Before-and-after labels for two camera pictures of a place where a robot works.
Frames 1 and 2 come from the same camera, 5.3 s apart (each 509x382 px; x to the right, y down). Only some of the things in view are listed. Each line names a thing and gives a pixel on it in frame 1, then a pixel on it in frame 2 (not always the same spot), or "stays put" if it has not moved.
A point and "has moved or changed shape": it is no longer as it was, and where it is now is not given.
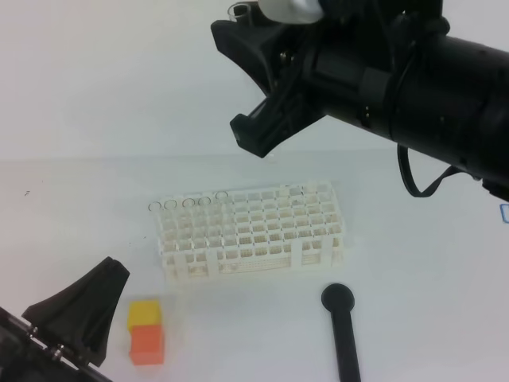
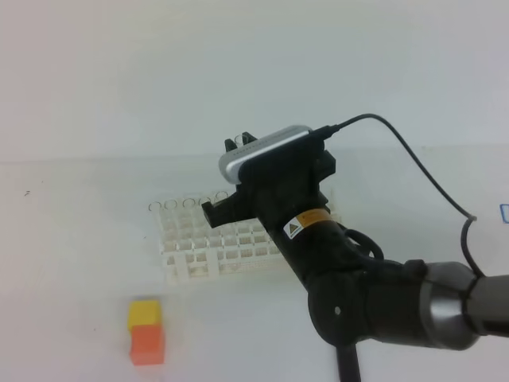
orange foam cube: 146,345 stays put
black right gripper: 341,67 → 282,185
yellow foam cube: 143,313 stays put
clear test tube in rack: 170,220 stays put
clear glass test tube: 238,10 has moved or changed shape
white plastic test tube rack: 273,228 stays put
